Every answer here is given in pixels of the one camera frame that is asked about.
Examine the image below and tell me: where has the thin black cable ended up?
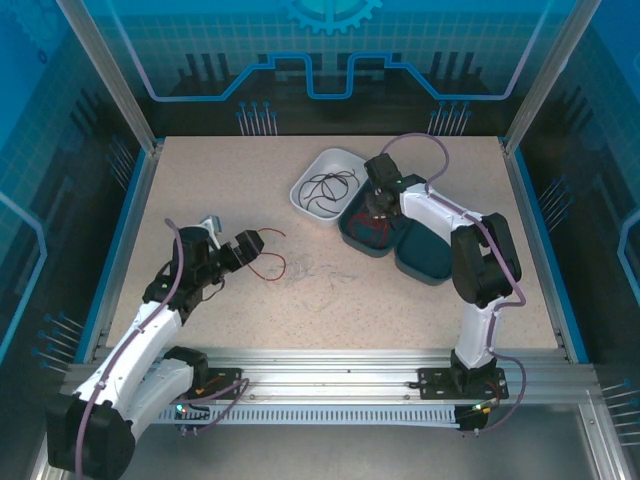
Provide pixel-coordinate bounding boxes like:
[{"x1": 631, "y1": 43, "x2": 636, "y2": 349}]
[
  {"x1": 319, "y1": 168, "x2": 362, "y2": 201},
  {"x1": 297, "y1": 173, "x2": 331, "y2": 207},
  {"x1": 304, "y1": 194, "x2": 349, "y2": 220}
]

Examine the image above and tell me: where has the dark teal plastic tray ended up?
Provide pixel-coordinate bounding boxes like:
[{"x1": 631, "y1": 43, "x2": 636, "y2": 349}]
[
  {"x1": 393, "y1": 219, "x2": 459, "y2": 288},
  {"x1": 338, "y1": 185, "x2": 417, "y2": 260}
]

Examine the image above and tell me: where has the white plastic tray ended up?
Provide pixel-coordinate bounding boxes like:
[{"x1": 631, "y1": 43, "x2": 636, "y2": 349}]
[{"x1": 289, "y1": 147, "x2": 372, "y2": 230}]

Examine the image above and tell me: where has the black connector block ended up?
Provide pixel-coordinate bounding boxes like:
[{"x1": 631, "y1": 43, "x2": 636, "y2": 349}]
[
  {"x1": 172, "y1": 399, "x2": 212, "y2": 437},
  {"x1": 457, "y1": 399, "x2": 501, "y2": 436}
]

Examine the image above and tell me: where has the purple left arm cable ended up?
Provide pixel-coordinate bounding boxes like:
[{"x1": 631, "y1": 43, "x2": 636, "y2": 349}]
[{"x1": 74, "y1": 217, "x2": 250, "y2": 476}]

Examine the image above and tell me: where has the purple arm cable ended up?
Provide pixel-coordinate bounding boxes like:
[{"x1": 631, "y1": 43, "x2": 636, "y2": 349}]
[
  {"x1": 74, "y1": 217, "x2": 250, "y2": 476},
  {"x1": 379, "y1": 131, "x2": 527, "y2": 436}
]

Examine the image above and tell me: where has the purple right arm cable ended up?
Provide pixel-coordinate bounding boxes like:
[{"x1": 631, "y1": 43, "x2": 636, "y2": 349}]
[{"x1": 379, "y1": 131, "x2": 527, "y2": 436}]

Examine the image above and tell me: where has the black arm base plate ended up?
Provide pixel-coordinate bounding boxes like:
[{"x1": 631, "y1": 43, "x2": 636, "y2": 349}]
[
  {"x1": 417, "y1": 367, "x2": 510, "y2": 401},
  {"x1": 199, "y1": 367, "x2": 244, "y2": 401}
]

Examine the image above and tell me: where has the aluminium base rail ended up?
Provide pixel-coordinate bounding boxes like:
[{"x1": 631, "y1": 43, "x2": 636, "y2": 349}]
[{"x1": 62, "y1": 347, "x2": 597, "y2": 406}]

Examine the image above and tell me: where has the white slotted cable duct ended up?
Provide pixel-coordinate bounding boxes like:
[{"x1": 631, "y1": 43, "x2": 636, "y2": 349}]
[{"x1": 149, "y1": 403, "x2": 464, "y2": 427}]

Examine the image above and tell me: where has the aluminium frame post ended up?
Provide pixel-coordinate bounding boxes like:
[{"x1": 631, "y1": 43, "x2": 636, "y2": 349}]
[
  {"x1": 53, "y1": 0, "x2": 164, "y2": 154},
  {"x1": 502, "y1": 0, "x2": 601, "y2": 154}
]

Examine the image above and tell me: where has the aluminium floor frame rail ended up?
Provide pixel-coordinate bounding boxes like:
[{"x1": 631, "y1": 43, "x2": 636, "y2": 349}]
[{"x1": 579, "y1": 402, "x2": 632, "y2": 480}]

